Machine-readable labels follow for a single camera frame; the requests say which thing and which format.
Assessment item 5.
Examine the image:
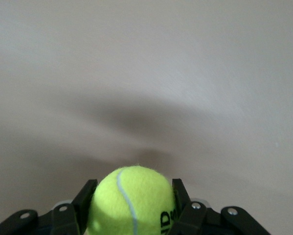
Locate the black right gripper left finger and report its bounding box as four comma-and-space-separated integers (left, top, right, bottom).
0, 179, 98, 235

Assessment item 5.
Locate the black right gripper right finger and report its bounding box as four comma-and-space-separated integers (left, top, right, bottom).
172, 178, 269, 235

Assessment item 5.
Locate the yellow-green tennis ball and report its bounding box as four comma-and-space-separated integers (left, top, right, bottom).
86, 165, 178, 235

